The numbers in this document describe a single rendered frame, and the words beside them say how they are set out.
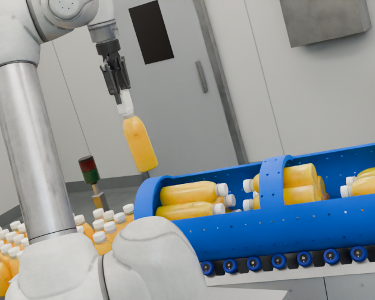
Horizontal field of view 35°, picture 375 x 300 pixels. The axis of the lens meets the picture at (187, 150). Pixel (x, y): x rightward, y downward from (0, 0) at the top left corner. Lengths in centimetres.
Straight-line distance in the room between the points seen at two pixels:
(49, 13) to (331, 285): 104
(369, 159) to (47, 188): 98
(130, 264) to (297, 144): 435
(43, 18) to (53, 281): 54
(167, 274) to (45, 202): 29
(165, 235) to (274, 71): 422
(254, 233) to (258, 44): 373
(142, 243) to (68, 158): 588
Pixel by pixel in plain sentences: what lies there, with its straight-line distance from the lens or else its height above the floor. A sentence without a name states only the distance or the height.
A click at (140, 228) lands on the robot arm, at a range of 118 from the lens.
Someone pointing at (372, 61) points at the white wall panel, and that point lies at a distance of 502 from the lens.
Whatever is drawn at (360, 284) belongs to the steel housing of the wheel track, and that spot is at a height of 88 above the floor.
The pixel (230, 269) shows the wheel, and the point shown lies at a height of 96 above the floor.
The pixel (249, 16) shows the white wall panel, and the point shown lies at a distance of 530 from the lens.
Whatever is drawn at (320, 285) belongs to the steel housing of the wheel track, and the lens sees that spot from 175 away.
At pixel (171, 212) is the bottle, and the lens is 183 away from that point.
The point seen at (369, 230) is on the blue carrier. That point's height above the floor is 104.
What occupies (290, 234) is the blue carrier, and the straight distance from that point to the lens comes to 167.
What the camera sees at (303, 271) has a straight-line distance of 175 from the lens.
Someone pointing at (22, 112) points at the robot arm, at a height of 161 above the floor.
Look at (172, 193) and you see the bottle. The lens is 186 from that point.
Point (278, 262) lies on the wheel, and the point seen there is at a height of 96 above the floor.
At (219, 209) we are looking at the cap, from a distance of 178.
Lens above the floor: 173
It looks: 13 degrees down
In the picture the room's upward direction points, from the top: 17 degrees counter-clockwise
